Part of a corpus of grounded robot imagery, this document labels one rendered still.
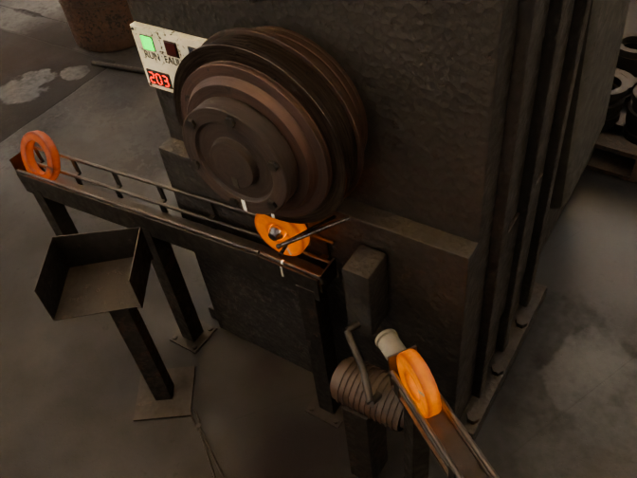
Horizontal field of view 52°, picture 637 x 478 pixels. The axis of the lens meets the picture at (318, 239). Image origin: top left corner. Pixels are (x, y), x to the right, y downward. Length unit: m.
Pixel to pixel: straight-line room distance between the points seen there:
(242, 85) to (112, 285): 0.86
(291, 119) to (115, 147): 2.34
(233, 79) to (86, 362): 1.55
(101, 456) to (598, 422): 1.63
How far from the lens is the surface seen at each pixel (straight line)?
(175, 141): 1.98
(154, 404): 2.45
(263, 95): 1.35
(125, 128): 3.72
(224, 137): 1.42
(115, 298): 1.97
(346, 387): 1.74
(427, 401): 1.46
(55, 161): 2.44
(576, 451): 2.30
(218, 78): 1.41
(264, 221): 1.69
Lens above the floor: 2.00
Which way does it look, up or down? 45 degrees down
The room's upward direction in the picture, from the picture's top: 8 degrees counter-clockwise
